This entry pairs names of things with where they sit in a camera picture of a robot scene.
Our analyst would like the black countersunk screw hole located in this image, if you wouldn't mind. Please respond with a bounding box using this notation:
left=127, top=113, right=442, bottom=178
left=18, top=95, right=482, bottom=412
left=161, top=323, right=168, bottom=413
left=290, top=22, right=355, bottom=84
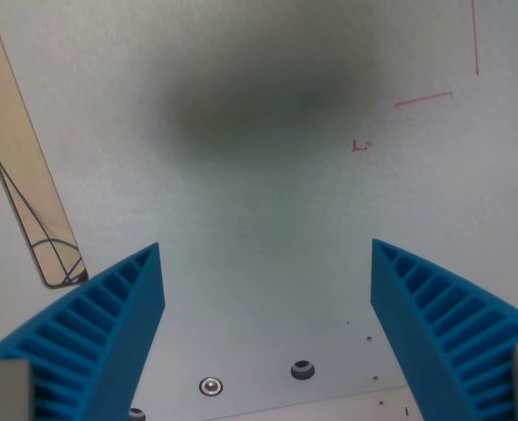
left=290, top=360, right=316, bottom=382

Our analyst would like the silver round-head screw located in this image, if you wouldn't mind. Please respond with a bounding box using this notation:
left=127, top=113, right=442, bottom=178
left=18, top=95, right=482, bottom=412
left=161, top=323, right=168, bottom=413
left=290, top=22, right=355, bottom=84
left=199, top=375, right=224, bottom=397

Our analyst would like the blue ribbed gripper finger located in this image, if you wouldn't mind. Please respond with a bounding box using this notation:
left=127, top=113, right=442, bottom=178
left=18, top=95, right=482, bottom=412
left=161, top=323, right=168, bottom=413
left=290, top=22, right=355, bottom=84
left=0, top=242, right=167, bottom=421
left=370, top=239, right=518, bottom=421

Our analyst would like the wooden board strip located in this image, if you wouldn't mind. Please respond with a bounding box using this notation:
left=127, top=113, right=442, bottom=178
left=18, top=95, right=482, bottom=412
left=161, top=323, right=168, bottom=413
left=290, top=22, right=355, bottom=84
left=0, top=142, right=74, bottom=284

